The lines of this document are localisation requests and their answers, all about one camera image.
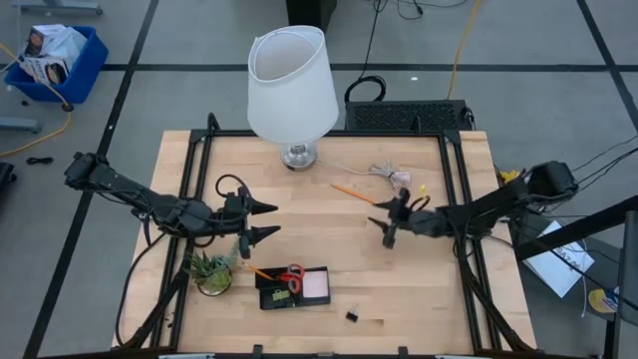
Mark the black binder clip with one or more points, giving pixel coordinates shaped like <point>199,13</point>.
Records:
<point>352,316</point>

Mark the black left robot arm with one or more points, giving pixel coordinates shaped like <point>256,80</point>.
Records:
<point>124,187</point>

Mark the black aluminium table frame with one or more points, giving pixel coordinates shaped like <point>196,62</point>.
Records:
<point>389,133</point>

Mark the black box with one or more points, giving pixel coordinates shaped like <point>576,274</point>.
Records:
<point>309,12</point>

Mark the black diagonal metal beam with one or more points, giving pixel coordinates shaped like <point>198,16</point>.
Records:
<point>573,232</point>

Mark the yellow plug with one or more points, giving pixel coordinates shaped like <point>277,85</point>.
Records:
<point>509,175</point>

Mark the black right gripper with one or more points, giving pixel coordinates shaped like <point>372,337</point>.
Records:
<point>414,223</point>

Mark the white printed paper sheet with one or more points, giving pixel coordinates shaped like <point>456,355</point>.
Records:
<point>558,269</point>

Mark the orange wooden pencil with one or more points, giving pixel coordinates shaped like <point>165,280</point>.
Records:
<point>259,272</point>
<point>351,194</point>

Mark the printed cardboard box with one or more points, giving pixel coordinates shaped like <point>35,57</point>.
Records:
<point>36,42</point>
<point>45,70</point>

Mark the black perforated computer case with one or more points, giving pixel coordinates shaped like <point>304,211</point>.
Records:
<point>404,115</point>

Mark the dark grey upright post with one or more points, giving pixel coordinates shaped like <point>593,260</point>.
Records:
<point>629,279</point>

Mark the white plastic bag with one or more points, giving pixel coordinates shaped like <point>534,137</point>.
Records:
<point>67,45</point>

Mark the white shade silver table lamp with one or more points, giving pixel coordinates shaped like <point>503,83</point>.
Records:
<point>291,95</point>

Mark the pink sticky note pad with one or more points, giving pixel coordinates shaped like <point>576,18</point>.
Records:
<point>315,285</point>

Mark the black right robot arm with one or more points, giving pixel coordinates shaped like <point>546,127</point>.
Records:
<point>498,199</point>

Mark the small potted succulent plant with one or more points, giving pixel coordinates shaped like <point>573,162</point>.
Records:
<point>212,276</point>

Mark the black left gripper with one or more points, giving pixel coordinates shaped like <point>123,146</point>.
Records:
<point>244,219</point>

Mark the blue plastic bin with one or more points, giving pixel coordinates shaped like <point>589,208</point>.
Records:
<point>85,75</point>

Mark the yellow green eraser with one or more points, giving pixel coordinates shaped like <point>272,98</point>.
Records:
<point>280,295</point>

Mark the grey metal table foot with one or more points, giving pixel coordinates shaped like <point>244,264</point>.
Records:
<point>20,124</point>
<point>60,7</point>

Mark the black mesh desk organizer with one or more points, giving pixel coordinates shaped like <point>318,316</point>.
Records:
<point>266,305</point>

